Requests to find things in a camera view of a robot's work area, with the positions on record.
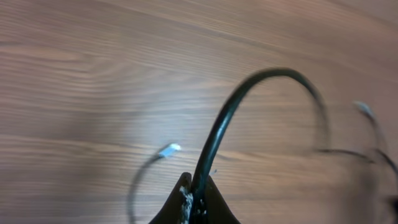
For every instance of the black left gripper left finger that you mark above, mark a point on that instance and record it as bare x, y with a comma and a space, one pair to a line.
172, 211

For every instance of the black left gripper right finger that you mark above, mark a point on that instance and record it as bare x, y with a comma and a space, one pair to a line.
216, 210

